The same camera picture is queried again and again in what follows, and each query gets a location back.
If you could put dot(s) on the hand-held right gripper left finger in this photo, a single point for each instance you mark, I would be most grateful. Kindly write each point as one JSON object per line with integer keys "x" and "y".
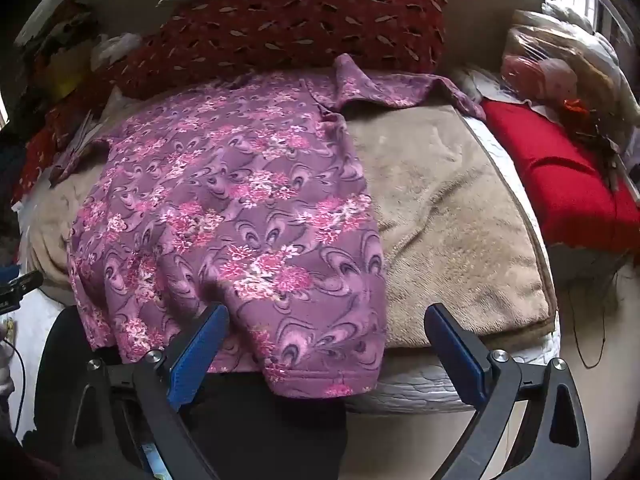
{"x": 197, "y": 357}

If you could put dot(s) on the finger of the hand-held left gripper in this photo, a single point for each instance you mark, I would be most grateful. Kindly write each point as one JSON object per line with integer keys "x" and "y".
{"x": 25, "y": 281}

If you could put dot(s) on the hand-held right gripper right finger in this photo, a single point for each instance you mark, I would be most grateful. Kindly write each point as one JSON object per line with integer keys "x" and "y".
{"x": 456, "y": 357}

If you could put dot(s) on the purple floral garment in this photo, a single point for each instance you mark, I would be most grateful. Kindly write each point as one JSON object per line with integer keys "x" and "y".
{"x": 225, "y": 200}

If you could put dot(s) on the pile of colourful clothes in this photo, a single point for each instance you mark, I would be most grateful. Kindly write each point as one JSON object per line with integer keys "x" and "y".
{"x": 60, "y": 50}

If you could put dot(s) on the clear plastic bag of clothes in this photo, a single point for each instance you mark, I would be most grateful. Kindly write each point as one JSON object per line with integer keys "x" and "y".
{"x": 550, "y": 70}

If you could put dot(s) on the white quilted mattress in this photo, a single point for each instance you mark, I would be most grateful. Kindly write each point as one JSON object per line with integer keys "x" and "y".
{"x": 425, "y": 385}

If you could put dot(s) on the person's black pants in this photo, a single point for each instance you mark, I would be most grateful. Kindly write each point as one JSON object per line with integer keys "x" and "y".
{"x": 260, "y": 435}

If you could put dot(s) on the beige fleece blanket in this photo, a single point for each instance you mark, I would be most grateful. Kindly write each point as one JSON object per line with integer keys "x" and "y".
{"x": 440, "y": 200}

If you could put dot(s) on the red cloth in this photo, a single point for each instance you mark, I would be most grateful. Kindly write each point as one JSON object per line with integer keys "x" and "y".
{"x": 555, "y": 180}

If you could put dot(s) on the white plastic bag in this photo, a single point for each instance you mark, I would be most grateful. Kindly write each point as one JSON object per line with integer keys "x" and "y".
{"x": 112, "y": 50}

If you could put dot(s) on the orange and black object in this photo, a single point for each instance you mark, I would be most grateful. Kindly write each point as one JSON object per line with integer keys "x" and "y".
{"x": 585, "y": 120}

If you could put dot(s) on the red patterned quilt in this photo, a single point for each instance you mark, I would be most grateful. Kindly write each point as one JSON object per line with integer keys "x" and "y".
{"x": 300, "y": 25}

